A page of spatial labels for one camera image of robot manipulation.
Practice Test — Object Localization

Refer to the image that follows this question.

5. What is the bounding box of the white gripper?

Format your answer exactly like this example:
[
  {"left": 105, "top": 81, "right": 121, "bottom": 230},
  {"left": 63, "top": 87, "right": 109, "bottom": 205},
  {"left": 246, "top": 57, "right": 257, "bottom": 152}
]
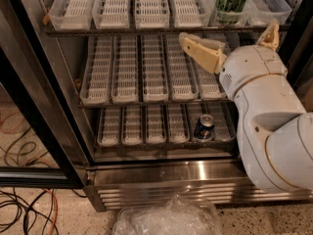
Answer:
[{"left": 179, "top": 20, "right": 288, "bottom": 100}]

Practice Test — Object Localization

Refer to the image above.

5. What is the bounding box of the green drink can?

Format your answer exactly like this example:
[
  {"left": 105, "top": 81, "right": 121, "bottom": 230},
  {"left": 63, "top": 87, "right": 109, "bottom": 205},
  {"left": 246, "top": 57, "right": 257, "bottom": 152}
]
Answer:
[{"left": 215, "top": 0, "right": 246, "bottom": 24}]

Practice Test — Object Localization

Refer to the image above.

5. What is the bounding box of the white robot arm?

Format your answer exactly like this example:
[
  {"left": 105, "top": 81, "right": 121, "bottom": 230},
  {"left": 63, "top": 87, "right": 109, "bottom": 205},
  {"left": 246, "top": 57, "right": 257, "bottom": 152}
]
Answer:
[{"left": 179, "top": 21, "right": 313, "bottom": 193}]

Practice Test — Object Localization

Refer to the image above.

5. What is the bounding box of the blue can bottom shelf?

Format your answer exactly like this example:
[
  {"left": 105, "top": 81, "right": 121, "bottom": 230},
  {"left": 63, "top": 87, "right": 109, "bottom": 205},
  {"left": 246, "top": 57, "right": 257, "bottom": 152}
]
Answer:
[{"left": 194, "top": 115, "right": 215, "bottom": 142}]

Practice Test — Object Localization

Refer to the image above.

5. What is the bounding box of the stainless steel fridge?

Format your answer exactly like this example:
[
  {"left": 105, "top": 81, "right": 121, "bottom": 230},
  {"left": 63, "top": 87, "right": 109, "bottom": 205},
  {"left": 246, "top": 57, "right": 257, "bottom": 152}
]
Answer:
[{"left": 13, "top": 0, "right": 313, "bottom": 212}]

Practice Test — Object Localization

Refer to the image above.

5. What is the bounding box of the open glass fridge door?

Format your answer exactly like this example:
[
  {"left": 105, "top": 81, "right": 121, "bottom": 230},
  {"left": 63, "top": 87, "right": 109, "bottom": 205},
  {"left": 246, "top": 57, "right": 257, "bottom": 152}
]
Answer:
[{"left": 0, "top": 0, "right": 94, "bottom": 189}]

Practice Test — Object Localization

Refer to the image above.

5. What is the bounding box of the clear plastic bag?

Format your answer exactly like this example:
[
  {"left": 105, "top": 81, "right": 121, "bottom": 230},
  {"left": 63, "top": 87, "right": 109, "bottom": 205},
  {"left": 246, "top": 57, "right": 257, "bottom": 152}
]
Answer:
[{"left": 112, "top": 195, "right": 222, "bottom": 235}]

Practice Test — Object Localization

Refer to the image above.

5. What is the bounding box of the middle wire shelf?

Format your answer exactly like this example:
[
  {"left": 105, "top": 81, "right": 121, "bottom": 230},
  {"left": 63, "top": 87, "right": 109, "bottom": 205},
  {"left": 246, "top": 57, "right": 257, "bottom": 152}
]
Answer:
[{"left": 77, "top": 98, "right": 232, "bottom": 109}]

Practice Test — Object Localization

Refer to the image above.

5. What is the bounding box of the wire shelf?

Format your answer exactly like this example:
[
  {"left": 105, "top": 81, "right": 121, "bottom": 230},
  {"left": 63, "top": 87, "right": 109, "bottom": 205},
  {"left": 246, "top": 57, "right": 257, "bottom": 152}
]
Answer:
[
  {"left": 77, "top": 98, "right": 232, "bottom": 109},
  {"left": 43, "top": 23, "right": 291, "bottom": 37},
  {"left": 95, "top": 140, "right": 235, "bottom": 150}
]

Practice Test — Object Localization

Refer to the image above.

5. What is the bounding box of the top wire shelf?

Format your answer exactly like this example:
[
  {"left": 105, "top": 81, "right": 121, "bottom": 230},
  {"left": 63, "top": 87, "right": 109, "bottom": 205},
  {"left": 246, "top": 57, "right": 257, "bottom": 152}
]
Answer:
[{"left": 43, "top": 23, "right": 291, "bottom": 37}]

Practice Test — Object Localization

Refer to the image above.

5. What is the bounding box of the bottom wire shelf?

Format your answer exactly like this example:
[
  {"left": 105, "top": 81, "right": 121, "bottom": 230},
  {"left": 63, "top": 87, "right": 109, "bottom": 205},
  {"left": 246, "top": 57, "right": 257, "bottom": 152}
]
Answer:
[{"left": 95, "top": 140, "right": 235, "bottom": 150}]

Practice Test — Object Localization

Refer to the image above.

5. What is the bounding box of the orange cable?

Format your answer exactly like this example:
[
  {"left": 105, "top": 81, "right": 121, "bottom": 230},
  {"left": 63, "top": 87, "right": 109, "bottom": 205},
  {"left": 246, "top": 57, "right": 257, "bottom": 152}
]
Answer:
[{"left": 42, "top": 188, "right": 60, "bottom": 235}]

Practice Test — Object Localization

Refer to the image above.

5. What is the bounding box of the black cable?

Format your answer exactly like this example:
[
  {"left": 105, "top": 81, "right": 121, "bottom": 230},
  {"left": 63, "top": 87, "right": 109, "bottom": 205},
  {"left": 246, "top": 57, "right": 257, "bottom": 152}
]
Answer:
[{"left": 0, "top": 187, "right": 60, "bottom": 235}]

